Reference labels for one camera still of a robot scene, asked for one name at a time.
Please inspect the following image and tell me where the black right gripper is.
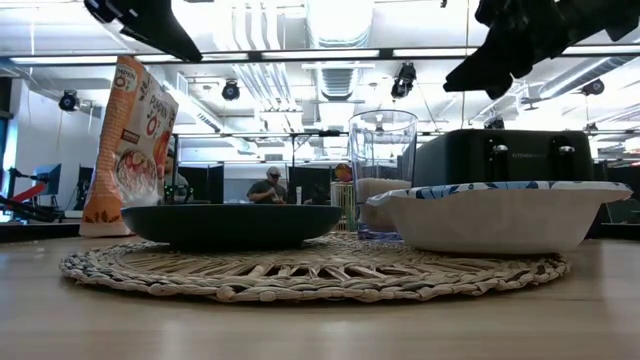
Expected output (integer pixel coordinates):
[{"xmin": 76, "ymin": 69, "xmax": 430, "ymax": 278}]
[{"xmin": 442, "ymin": 0, "xmax": 640, "ymax": 101}]

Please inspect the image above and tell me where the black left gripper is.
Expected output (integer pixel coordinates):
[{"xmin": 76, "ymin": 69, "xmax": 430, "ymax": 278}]
[{"xmin": 83, "ymin": 0, "xmax": 204, "ymax": 64}]

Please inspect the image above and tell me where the orange pumpkin cereal bag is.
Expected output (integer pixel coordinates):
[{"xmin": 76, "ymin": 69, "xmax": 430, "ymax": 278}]
[{"xmin": 78, "ymin": 54, "xmax": 180, "ymax": 239}]

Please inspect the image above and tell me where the clear glass tumbler with milk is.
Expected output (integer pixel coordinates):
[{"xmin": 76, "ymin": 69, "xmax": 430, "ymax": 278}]
[{"xmin": 347, "ymin": 109, "xmax": 419, "ymax": 241}]

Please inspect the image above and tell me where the blue patterned paper bowl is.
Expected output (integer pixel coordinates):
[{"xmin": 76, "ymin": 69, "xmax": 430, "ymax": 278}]
[{"xmin": 365, "ymin": 180, "xmax": 634, "ymax": 256}]

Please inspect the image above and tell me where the dark blue plate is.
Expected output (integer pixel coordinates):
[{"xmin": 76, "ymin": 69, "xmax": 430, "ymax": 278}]
[{"xmin": 120, "ymin": 201, "xmax": 344, "ymax": 252}]

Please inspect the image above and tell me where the black toaster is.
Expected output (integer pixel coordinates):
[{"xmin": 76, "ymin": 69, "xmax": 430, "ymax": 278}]
[{"xmin": 411, "ymin": 128, "xmax": 597, "ymax": 189}]

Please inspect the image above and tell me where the black ceiling spotlight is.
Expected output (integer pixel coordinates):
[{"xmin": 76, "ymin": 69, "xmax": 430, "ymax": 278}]
[
  {"xmin": 580, "ymin": 78, "xmax": 607, "ymax": 98},
  {"xmin": 390, "ymin": 61, "xmax": 418, "ymax": 100},
  {"xmin": 58, "ymin": 89, "xmax": 82, "ymax": 113},
  {"xmin": 220, "ymin": 79, "xmax": 242, "ymax": 103}
]

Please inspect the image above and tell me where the computer monitor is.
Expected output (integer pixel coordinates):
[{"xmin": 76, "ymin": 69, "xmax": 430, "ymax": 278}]
[{"xmin": 33, "ymin": 163, "xmax": 63, "ymax": 198}]

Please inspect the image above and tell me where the round woven straw placemat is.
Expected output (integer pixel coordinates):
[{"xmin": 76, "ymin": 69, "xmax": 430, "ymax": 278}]
[{"xmin": 58, "ymin": 231, "xmax": 572, "ymax": 304}]

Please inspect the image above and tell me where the black overhead frame bar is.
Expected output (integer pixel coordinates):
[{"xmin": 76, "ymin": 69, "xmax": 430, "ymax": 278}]
[{"xmin": 8, "ymin": 45, "xmax": 640, "ymax": 65}]

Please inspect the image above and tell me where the silver ceiling air duct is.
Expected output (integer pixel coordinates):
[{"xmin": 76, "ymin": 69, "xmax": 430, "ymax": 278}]
[{"xmin": 303, "ymin": 0, "xmax": 375, "ymax": 49}]

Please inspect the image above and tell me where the gold wire utensil holder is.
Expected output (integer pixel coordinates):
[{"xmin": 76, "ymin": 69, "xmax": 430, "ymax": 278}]
[{"xmin": 329, "ymin": 180, "xmax": 358, "ymax": 233}]

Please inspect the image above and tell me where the black table edge rail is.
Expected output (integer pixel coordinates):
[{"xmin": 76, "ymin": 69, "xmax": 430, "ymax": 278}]
[{"xmin": 0, "ymin": 219, "xmax": 84, "ymax": 245}]

